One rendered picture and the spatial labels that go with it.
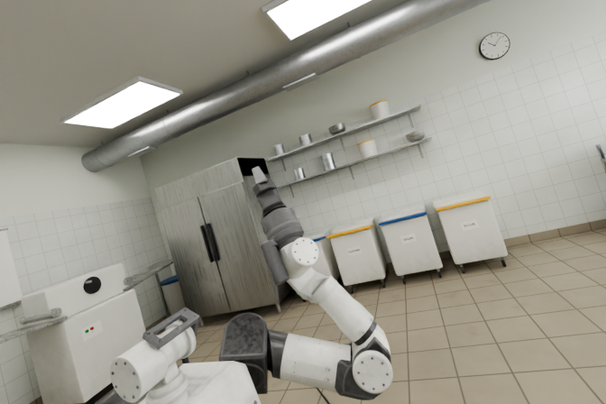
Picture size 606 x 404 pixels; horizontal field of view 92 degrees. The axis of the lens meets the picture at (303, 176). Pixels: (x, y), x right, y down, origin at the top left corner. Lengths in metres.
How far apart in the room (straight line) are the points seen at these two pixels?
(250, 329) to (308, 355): 0.14
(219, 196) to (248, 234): 0.62
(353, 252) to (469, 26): 3.12
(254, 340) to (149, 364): 0.25
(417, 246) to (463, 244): 0.47
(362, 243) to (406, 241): 0.49
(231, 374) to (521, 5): 4.63
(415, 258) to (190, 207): 2.89
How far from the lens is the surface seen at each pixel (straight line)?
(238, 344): 0.73
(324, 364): 0.73
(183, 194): 4.37
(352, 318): 0.70
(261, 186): 0.72
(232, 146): 4.92
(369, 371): 0.70
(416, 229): 3.60
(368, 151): 3.93
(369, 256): 3.70
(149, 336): 0.56
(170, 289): 5.30
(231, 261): 4.06
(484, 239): 3.70
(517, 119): 4.41
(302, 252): 0.66
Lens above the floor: 1.37
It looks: 3 degrees up
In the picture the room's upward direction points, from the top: 17 degrees counter-clockwise
